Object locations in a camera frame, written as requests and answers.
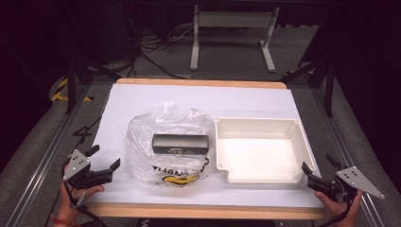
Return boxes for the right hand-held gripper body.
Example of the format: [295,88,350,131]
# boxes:
[306,166,386,203]

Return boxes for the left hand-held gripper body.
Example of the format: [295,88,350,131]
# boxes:
[62,148,113,190]

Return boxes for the clear plastic bag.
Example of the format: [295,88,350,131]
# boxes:
[125,100,218,188]

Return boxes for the white plastic container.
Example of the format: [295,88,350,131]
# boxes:
[214,116,317,185]

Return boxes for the black rectangular box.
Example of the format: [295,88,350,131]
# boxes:
[151,132,211,156]

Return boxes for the person's right hand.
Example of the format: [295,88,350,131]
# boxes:
[314,190,364,227]

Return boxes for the person's left hand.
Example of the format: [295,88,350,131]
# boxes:
[54,182,106,219]

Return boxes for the black metal stand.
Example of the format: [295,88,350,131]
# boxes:
[63,56,123,115]
[281,58,336,118]

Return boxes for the yellow black floor tape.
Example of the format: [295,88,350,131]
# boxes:
[50,78,95,103]

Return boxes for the person's dark clothing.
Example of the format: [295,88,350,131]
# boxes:
[136,218,277,227]

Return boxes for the white paper sheet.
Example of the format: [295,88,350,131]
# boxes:
[89,82,326,209]

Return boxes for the white metal stand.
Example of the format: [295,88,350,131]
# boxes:
[189,4,281,73]

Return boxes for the aluminium rail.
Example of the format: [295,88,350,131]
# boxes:
[309,87,386,227]
[4,82,93,227]

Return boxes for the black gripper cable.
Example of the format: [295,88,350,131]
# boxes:
[317,198,357,227]
[61,180,109,227]

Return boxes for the red bracelet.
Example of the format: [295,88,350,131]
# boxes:
[49,214,80,227]

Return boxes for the black floor cables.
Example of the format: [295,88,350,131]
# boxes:
[125,24,194,80]

